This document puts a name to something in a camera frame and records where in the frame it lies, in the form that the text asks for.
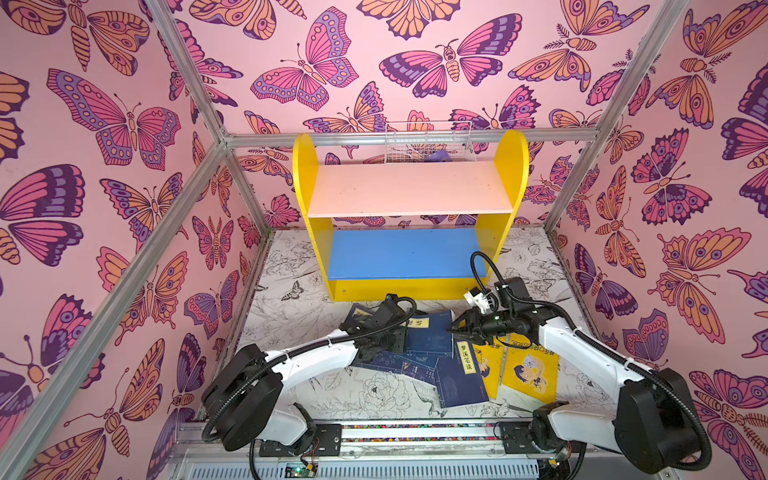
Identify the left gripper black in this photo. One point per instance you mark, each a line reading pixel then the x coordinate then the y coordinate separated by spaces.
pixel 399 337

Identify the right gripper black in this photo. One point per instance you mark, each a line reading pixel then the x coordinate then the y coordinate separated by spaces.
pixel 475 324

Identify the blue book Yijing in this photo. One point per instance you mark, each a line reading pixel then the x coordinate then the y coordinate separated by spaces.
pixel 418 367

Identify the blue book Sunzi Bingfa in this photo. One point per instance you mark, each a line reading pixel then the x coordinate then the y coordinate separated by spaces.
pixel 429 335

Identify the blue book Mengxi Bitan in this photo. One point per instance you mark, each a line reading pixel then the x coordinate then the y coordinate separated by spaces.
pixel 458 378

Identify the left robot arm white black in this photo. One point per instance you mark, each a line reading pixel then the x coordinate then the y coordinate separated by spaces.
pixel 248 400

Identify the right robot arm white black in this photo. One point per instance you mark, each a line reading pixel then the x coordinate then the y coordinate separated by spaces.
pixel 654 425

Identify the blue book bottom of fan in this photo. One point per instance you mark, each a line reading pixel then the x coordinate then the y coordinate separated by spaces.
pixel 358 313

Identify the yellow book with orange figure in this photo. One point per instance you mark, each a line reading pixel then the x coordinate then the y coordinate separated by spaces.
pixel 490 362

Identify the yellow book with cartoon face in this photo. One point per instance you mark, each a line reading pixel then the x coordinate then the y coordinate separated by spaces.
pixel 529 369

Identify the yellow shelf with blue board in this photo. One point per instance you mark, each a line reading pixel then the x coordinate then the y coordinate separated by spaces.
pixel 433 263

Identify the green circuit board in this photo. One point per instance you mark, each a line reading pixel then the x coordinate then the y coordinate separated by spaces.
pixel 300 470

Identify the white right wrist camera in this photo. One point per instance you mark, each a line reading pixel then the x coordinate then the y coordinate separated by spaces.
pixel 480 299

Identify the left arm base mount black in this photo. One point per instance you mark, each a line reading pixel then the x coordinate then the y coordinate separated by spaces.
pixel 319 441

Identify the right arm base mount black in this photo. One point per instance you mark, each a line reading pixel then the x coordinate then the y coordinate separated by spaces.
pixel 522 435

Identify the aluminium rail front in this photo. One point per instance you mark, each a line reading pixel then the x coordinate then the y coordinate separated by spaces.
pixel 442 439

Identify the clear wire basket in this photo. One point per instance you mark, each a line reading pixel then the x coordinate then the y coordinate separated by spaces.
pixel 421 141

